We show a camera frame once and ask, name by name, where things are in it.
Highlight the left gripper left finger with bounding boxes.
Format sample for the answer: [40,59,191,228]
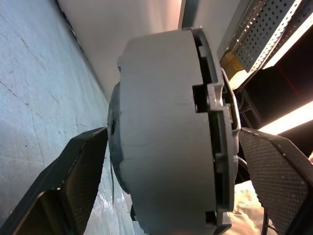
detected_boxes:
[0,127,109,235]

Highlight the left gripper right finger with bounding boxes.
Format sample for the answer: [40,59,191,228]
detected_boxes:
[238,127,313,235]

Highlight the grey segmented motor cover disc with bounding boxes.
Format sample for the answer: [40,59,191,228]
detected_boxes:
[190,26,242,231]

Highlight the silver motor stator copper windings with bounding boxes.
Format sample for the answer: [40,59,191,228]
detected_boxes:
[107,27,217,234]

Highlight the beige crumpled sheet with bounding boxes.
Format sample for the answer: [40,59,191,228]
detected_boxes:
[229,180,275,235]

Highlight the bright light tube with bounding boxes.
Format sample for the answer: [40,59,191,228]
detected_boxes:
[256,107,313,137]

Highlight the metal lattice strut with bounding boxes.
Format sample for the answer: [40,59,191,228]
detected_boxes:
[238,87,260,128]

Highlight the blue plastic table cover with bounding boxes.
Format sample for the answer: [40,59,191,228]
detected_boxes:
[0,0,138,235]

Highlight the brown cardboard block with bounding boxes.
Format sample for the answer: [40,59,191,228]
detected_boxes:
[220,48,248,74]

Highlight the perforated metal tray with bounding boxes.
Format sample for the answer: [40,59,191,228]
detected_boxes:
[217,0,313,74]

